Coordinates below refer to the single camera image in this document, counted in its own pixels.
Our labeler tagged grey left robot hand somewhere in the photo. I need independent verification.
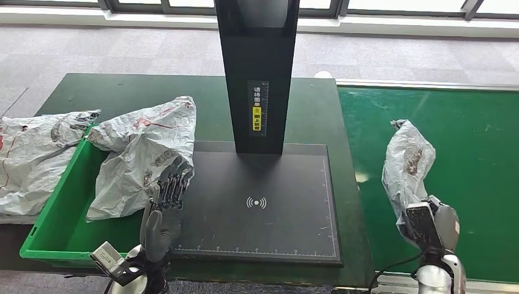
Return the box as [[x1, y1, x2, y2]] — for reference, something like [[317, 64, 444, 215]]
[[140, 156, 195, 264]]

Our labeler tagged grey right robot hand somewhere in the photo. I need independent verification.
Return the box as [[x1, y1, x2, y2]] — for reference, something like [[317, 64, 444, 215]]
[[425, 194, 462, 253]]

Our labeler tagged grey parcel bag brown print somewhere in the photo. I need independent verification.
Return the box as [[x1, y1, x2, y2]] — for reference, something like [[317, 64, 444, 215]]
[[381, 119, 436, 248]]

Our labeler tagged white parcel bag red print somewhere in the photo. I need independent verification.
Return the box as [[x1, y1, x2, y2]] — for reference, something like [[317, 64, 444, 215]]
[[86, 96, 198, 222]]

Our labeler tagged green conveyor belt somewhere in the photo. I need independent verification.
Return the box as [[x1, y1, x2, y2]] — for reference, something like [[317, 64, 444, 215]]
[[337, 86, 519, 284]]

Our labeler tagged black inbound scanner machine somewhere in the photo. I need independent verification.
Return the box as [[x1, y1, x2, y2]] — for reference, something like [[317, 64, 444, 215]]
[[170, 0, 343, 266]]

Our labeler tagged white crumpled parcel bag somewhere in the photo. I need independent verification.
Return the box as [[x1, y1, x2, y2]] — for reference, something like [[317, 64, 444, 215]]
[[0, 109, 102, 216]]

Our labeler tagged green plastic crate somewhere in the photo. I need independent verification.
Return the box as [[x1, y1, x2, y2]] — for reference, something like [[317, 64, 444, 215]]
[[19, 123, 192, 269]]

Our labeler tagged dark green table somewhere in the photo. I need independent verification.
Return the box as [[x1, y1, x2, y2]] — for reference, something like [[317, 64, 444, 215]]
[[0, 73, 376, 288]]

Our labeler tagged black and yellow label sticker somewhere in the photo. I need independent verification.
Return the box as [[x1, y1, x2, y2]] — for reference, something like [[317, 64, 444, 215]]
[[247, 80, 270, 138]]

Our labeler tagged white window sill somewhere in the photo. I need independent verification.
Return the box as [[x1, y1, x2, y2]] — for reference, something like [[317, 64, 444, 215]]
[[0, 8, 519, 39]]

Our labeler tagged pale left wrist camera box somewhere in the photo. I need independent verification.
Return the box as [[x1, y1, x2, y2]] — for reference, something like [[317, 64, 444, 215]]
[[89, 241, 132, 285]]

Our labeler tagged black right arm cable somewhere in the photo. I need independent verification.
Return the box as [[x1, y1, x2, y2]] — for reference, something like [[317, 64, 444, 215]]
[[367, 253, 427, 294]]

